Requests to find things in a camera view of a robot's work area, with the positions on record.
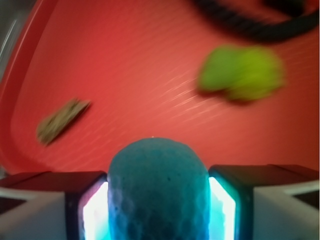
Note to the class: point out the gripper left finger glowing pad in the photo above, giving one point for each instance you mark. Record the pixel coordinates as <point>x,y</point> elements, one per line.
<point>54,206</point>

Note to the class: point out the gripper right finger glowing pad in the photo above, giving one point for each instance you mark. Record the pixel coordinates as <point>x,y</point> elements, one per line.
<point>264,202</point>

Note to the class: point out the blue foam ball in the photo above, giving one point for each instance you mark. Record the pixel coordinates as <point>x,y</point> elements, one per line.
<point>158,189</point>

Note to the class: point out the brown wood piece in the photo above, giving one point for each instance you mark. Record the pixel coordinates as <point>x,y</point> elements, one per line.
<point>57,122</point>

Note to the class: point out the red plastic tray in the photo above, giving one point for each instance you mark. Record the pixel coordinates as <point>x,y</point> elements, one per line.
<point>137,62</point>

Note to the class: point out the green plush toy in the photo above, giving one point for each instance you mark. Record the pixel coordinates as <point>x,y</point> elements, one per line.
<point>242,74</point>

